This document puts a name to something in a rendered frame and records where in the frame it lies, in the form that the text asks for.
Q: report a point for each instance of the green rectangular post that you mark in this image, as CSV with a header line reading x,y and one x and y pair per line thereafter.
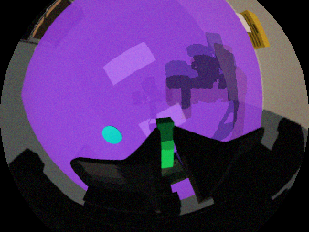
x,y
166,126

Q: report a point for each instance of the cyan circle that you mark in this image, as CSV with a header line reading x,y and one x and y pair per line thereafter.
x,y
111,134

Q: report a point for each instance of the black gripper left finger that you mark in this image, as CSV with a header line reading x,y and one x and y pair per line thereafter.
x,y
139,172

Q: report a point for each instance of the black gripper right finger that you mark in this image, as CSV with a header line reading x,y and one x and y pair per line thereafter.
x,y
207,161

